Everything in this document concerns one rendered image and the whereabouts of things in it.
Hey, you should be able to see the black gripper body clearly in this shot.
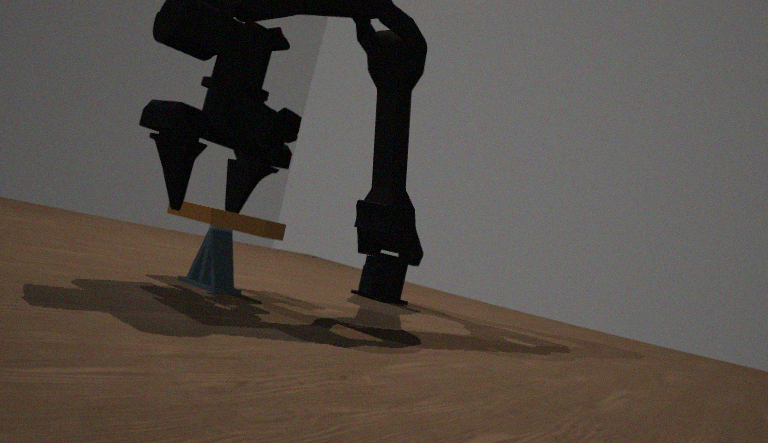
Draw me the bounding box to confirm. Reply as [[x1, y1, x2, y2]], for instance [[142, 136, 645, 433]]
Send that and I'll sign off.
[[139, 67, 292, 169]]

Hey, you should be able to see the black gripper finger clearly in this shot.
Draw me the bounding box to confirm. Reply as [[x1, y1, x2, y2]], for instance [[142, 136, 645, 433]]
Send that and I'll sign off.
[[225, 158, 279, 214], [149, 133, 208, 211]]

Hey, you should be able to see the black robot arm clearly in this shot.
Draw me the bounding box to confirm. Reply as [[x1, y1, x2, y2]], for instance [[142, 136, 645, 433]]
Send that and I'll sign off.
[[152, 0, 427, 305]]

